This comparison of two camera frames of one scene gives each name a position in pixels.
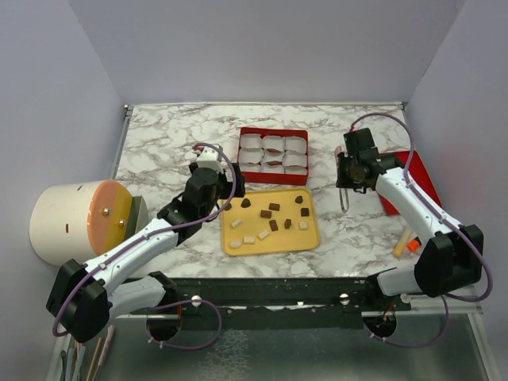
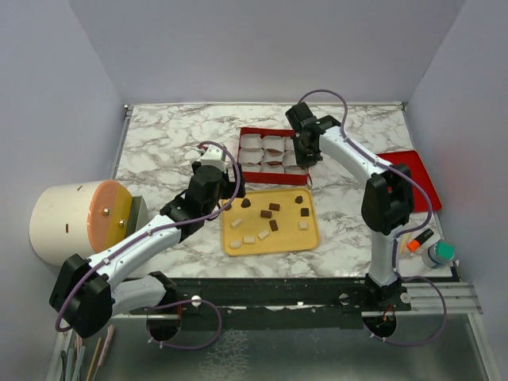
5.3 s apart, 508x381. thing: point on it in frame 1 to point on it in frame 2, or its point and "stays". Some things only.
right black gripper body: x=347 y=177 to x=305 y=156
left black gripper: x=240 y=182 stays
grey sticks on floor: x=71 y=361 stays
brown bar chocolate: x=273 y=225 stays
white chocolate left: x=236 y=223 stays
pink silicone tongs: x=338 y=151 to x=309 y=175
